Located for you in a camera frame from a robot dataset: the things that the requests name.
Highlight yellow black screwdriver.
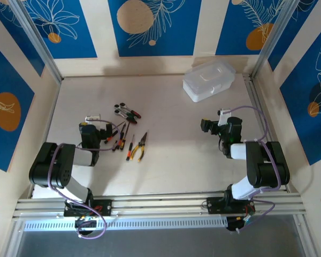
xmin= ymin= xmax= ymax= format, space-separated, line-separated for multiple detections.
xmin=111 ymin=121 xmax=126 ymax=152
xmin=119 ymin=122 xmax=131 ymax=150

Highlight red handled ratchet wrench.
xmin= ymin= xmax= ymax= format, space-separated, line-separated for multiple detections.
xmin=114 ymin=109 xmax=137 ymax=124
xmin=118 ymin=103 xmax=142 ymax=119

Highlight orange handled precision screwdriver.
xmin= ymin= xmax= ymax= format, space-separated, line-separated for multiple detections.
xmin=126 ymin=134 xmax=136 ymax=162

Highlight yellow black needle-nose pliers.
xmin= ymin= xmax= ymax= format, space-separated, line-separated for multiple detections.
xmin=130 ymin=131 xmax=149 ymax=163

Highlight clear plastic tool box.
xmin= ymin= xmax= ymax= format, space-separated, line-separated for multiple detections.
xmin=182 ymin=60 xmax=236 ymax=103

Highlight small circuit board connector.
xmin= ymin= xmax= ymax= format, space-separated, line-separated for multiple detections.
xmin=226 ymin=214 xmax=254 ymax=232
xmin=74 ymin=216 xmax=99 ymax=232

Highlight grey metal panel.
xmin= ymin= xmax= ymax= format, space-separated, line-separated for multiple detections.
xmin=16 ymin=230 xmax=305 ymax=257

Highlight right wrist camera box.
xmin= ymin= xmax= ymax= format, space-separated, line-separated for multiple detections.
xmin=217 ymin=108 xmax=233 ymax=127

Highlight aluminium side rail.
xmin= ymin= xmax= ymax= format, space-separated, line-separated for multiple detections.
xmin=242 ymin=74 xmax=290 ymax=192
xmin=28 ymin=77 xmax=63 ymax=199

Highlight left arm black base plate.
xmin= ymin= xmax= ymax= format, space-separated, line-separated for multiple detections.
xmin=63 ymin=198 xmax=113 ymax=217

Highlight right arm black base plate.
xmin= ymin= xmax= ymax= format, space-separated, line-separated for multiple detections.
xmin=206 ymin=196 xmax=256 ymax=215

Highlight aluminium rail frame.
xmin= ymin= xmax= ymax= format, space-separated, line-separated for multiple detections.
xmin=12 ymin=190 xmax=308 ymax=222

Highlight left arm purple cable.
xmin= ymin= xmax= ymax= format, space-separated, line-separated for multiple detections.
xmin=47 ymin=119 xmax=121 ymax=239

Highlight perforated grey cable duct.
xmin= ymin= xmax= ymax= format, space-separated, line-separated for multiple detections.
xmin=24 ymin=216 xmax=228 ymax=232

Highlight aluminium corner post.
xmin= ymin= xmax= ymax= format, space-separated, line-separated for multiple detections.
xmin=252 ymin=0 xmax=302 ymax=79
xmin=9 ymin=0 xmax=64 ymax=82

